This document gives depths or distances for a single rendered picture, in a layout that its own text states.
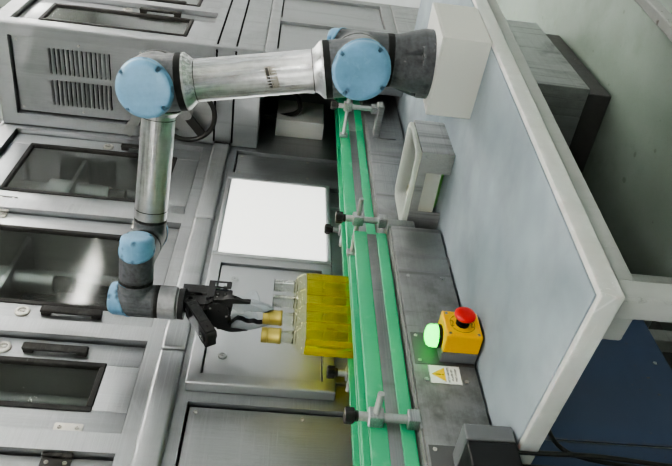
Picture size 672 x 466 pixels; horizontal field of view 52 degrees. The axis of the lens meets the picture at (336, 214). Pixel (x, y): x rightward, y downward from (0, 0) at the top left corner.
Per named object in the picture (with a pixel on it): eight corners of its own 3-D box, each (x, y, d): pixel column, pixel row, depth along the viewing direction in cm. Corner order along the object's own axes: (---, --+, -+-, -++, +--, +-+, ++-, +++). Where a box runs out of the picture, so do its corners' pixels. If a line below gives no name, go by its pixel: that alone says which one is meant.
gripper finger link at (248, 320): (273, 307, 162) (234, 300, 161) (271, 325, 157) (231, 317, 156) (270, 317, 164) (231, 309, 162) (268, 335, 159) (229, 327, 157)
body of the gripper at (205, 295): (235, 281, 160) (182, 276, 159) (231, 305, 153) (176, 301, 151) (233, 306, 164) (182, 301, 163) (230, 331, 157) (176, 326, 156)
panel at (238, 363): (328, 192, 233) (227, 182, 230) (329, 185, 231) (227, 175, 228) (334, 401, 158) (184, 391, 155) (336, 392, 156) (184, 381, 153)
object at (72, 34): (267, 74, 309) (63, 51, 301) (274, -10, 289) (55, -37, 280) (256, 149, 251) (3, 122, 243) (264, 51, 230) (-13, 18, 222)
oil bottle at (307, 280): (378, 295, 173) (293, 288, 171) (381, 278, 170) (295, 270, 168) (379, 310, 168) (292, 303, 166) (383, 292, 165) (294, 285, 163)
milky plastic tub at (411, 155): (424, 195, 188) (393, 192, 187) (442, 121, 176) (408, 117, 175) (433, 232, 174) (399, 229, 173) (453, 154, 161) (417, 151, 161)
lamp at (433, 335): (435, 336, 134) (420, 335, 134) (440, 319, 131) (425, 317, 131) (439, 353, 130) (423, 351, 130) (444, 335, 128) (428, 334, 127)
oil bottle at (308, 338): (383, 344, 158) (291, 337, 156) (388, 326, 155) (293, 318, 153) (385, 362, 154) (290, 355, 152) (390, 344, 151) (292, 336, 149)
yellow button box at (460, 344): (470, 339, 136) (433, 336, 136) (479, 311, 132) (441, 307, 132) (477, 365, 131) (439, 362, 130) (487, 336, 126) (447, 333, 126)
